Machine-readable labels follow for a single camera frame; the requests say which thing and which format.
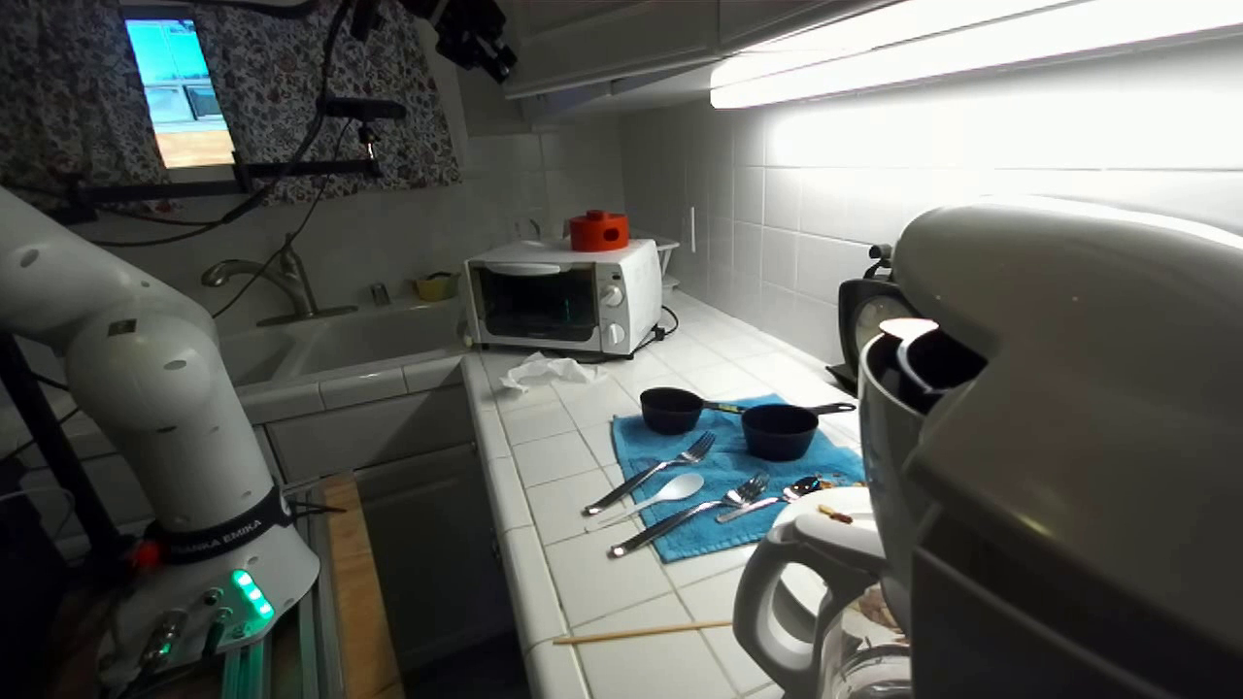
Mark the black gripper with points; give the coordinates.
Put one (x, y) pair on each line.
(465, 16)

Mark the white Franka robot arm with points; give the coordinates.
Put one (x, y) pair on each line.
(143, 390)

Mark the under-cabinet light strip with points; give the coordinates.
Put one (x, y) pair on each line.
(972, 51)

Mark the white sink base cabinet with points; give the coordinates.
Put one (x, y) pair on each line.
(412, 544)

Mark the red lidded container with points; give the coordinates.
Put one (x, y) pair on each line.
(600, 231)

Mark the yellow sponge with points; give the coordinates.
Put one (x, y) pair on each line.
(432, 287)

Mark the white toaster oven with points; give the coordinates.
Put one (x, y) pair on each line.
(559, 300)

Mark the black horizontal bar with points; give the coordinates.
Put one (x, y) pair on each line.
(260, 174)

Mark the white rack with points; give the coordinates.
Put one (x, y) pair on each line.
(669, 267)

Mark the metal faucet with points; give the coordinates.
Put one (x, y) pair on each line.
(265, 279)

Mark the white sink basin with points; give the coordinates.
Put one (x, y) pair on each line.
(351, 342)

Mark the crumpled white paper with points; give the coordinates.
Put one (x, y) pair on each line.
(547, 373)

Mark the black measuring cup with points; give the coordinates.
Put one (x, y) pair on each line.
(669, 410)
(779, 432)

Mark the floral curtain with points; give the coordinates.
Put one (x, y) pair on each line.
(65, 92)

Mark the blue cloth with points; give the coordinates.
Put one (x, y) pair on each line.
(724, 451)

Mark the white plastic spoon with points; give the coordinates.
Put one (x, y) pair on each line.
(673, 490)

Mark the wooden board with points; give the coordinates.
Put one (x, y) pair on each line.
(363, 597)

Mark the white plate with crumbs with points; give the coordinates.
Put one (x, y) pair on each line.
(818, 508)

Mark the thin wooden stick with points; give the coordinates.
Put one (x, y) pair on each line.
(643, 636)

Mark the white coffee maker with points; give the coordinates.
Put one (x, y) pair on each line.
(1073, 451)

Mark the white wall outlet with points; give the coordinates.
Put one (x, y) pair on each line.
(692, 228)

